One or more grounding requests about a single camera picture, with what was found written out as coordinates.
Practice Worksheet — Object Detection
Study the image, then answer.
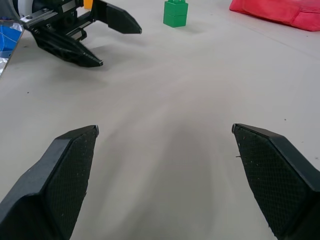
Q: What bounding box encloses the red cloth bag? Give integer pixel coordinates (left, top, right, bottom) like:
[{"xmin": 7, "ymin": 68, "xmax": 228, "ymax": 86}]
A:
[{"xmin": 229, "ymin": 0, "xmax": 320, "ymax": 32}]

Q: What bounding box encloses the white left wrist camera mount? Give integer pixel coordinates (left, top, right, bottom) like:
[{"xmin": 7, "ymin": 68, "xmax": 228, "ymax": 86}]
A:
[{"xmin": 17, "ymin": 0, "xmax": 35, "ymax": 16}]

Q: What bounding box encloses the blue box with plastic wrap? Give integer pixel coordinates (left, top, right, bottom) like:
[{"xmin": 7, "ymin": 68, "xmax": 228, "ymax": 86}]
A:
[{"xmin": 0, "ymin": 22, "xmax": 25, "ymax": 59}]

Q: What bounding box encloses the green toy block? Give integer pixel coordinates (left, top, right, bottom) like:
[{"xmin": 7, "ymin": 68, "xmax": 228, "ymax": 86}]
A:
[{"xmin": 162, "ymin": 0, "xmax": 189, "ymax": 28}]

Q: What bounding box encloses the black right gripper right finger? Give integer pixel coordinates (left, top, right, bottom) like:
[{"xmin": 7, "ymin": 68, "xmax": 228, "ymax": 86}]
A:
[{"xmin": 231, "ymin": 123, "xmax": 320, "ymax": 240}]

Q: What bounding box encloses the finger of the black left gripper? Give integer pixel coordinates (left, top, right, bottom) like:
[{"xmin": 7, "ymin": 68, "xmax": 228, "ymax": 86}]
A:
[
  {"xmin": 31, "ymin": 25, "xmax": 104, "ymax": 68},
  {"xmin": 94, "ymin": 0, "xmax": 143, "ymax": 35}
]

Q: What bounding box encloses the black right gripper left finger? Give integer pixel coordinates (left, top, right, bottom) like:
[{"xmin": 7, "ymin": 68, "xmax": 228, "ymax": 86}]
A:
[{"xmin": 0, "ymin": 125, "xmax": 100, "ymax": 240}]

